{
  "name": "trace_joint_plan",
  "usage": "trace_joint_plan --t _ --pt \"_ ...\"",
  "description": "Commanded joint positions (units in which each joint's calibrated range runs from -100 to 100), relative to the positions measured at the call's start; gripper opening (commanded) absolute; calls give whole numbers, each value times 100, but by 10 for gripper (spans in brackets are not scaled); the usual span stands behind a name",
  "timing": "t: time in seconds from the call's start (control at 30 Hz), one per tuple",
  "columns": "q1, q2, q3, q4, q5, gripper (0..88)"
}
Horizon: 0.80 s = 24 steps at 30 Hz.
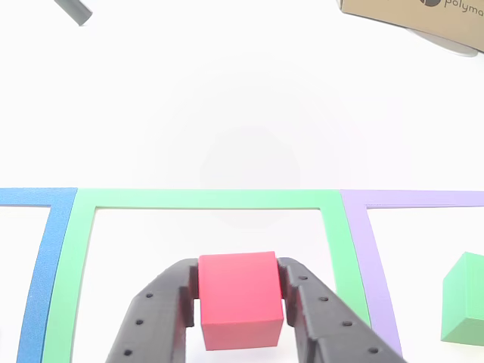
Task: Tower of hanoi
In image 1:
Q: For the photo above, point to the green square block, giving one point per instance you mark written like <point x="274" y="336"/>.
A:
<point x="465" y="298"/>

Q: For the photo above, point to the brown cardboard box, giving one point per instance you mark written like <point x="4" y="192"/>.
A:
<point x="416" y="15"/>

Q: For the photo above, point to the green square frame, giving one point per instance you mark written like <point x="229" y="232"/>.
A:
<point x="208" y="198"/>

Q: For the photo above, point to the small red cube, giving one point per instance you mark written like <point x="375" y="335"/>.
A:
<point x="238" y="291"/>

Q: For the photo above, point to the purple square frame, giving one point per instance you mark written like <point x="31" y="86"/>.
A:
<point x="363" y="234"/>

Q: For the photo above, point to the blue square frame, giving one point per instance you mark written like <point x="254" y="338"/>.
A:
<point x="45" y="264"/>

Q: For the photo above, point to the dark grey rod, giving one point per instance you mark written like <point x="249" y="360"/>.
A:
<point x="75" y="9"/>

